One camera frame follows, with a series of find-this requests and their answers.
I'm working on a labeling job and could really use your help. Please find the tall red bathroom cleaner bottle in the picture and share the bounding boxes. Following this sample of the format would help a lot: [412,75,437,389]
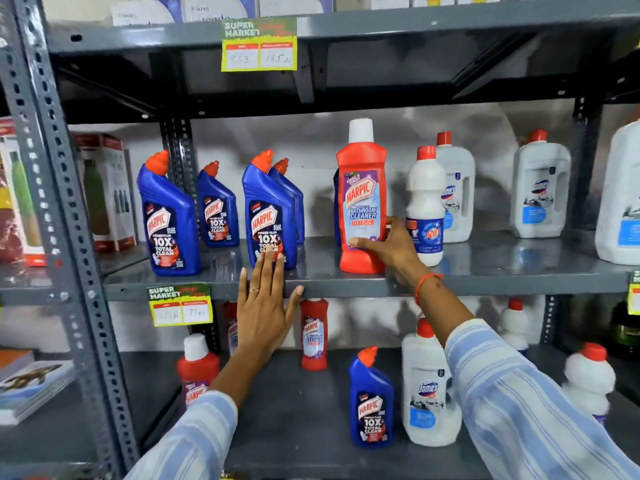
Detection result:
[336,118,388,275]

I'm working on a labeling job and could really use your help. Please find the person's left forearm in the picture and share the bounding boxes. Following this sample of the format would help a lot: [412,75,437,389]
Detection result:
[124,345,275,480]

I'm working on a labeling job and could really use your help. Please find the grey metal shelving rack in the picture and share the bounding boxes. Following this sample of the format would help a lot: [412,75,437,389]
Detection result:
[0,0,640,480]

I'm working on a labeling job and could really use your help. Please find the white cleaner jug red cap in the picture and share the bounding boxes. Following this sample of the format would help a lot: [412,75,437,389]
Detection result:
[435,131,476,244]
[401,318,463,448]
[510,129,572,239]

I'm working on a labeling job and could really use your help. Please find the person's right forearm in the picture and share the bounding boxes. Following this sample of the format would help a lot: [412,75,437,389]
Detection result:
[407,274,640,480]

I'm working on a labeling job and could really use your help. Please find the red cleaner bottle white cap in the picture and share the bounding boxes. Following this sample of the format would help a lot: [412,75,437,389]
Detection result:
[176,334,221,407]

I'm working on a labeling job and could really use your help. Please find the red thread bracelet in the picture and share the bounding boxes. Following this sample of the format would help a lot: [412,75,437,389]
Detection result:
[414,273,444,306]

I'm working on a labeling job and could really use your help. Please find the white box with bottle picture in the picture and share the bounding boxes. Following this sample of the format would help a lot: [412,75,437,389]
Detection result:
[73,133,137,253]
[0,119,47,267]

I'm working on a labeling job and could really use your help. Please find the book with animal cover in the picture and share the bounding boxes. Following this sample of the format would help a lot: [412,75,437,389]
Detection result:
[0,360,76,426]

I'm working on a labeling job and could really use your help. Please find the large white cleaner jug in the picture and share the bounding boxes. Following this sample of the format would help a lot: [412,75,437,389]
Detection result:
[594,119,640,266]

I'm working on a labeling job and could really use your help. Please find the white blue packet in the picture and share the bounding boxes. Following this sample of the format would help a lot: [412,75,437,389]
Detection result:
[258,0,335,17]
[180,0,259,22]
[110,0,184,27]

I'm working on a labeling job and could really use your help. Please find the dark green bottle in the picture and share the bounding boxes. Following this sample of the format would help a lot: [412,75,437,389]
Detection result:
[609,300,640,358]

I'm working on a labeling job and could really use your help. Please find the round white bottle red cap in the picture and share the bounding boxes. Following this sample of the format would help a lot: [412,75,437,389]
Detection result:
[561,342,617,426]
[498,298,530,356]

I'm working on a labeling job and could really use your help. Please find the orange book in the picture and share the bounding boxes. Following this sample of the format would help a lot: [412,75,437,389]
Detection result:
[0,349,35,383]

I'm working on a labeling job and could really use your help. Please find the person's right hand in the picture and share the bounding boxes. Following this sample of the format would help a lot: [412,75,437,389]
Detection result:
[348,216,431,288]

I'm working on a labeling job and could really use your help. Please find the white bleach bottle blue label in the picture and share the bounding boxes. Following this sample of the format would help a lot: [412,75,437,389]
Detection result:
[405,145,447,268]

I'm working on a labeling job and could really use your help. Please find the blue toilet cleaner bottle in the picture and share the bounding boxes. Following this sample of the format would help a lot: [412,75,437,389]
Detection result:
[196,161,240,248]
[333,169,342,246]
[268,158,306,245]
[241,149,299,271]
[136,150,202,277]
[348,346,395,449]

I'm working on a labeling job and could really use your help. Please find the person's left hand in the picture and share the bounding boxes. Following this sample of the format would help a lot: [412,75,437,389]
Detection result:
[235,249,305,357]

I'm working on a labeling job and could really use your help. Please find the red mesh packet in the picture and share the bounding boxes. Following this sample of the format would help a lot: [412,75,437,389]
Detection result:
[0,207,24,264]

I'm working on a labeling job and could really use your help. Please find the small red bathroom cleaner bottle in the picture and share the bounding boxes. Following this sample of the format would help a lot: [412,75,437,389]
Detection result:
[222,302,240,356]
[300,298,330,372]

